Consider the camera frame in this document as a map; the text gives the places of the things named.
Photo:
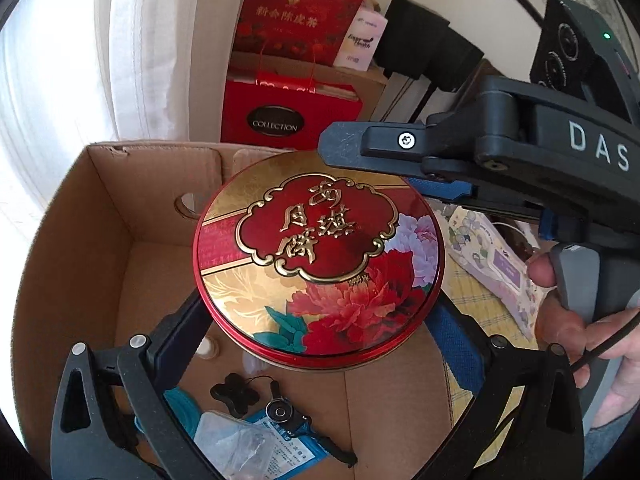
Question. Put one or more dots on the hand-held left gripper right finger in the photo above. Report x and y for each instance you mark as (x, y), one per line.
(460, 340)

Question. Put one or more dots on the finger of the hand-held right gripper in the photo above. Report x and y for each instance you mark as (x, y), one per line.
(450, 190)
(370, 145)

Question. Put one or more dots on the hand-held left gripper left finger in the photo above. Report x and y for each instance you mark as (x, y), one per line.
(185, 330)

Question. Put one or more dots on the small foundation bottle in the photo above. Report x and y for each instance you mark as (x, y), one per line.
(208, 349)

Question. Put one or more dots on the black cross-shaped pad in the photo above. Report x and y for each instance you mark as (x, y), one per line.
(235, 395)

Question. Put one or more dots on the blue silicone funnel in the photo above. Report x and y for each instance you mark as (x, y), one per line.
(180, 415)

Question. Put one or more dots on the clear plastic bag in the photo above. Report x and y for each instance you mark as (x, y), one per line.
(225, 445)

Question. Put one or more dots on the round red floral tin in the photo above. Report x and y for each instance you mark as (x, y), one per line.
(320, 260)

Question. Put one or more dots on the large brown cardboard box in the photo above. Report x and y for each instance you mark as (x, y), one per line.
(75, 260)

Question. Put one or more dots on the blue printed packet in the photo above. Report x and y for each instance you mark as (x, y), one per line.
(300, 455)

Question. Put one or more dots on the person's right hand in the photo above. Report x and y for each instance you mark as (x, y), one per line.
(560, 325)

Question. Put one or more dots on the yellow checked tablecloth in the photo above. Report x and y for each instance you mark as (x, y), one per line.
(480, 305)

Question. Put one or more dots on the red gift box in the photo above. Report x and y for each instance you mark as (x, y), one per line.
(300, 115)

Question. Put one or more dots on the illustrated flat package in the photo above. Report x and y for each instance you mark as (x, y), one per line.
(500, 265)

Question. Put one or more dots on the white tissue pack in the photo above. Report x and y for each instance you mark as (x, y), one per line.
(360, 40)

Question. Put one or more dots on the black speaker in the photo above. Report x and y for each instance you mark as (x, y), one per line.
(410, 35)
(460, 65)

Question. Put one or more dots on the red gift bag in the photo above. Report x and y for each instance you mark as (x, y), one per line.
(300, 15)

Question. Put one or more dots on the white curtain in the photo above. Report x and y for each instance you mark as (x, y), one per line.
(100, 60)

